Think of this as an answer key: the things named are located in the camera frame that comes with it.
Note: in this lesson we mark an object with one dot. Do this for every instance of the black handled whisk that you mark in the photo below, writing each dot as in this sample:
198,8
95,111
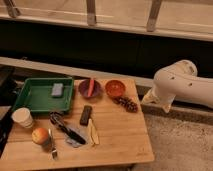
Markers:
57,120

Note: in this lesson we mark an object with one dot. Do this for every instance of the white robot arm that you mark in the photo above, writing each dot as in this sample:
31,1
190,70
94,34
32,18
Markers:
179,79

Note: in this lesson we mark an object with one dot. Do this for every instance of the brown pine cone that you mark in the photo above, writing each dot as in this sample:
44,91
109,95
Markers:
127,103

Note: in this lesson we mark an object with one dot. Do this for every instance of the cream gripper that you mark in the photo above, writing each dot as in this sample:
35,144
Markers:
159,96

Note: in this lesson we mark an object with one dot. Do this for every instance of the red yellow apple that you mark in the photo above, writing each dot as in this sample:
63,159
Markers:
40,136

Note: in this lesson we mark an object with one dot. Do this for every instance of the wooden table board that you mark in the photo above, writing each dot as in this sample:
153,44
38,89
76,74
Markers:
123,140

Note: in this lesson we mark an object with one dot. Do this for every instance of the purple bowl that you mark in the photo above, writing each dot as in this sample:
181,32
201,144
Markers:
84,86

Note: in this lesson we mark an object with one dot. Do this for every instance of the pink spoon in bowl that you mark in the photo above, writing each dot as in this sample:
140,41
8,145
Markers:
91,86

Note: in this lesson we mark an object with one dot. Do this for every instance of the grey sponge block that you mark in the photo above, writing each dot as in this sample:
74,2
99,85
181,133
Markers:
57,90

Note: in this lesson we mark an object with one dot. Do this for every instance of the black rectangular bar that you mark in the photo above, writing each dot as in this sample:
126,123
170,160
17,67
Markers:
85,116

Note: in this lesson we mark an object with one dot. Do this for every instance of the wooden knife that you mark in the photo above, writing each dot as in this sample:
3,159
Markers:
93,134

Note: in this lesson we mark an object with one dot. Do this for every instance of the white paper cup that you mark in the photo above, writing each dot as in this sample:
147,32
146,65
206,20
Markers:
23,117

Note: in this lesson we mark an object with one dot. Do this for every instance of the orange bowl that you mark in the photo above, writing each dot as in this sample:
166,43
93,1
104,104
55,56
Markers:
115,88

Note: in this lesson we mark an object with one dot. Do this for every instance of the green plastic tray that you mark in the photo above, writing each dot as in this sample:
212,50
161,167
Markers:
36,95

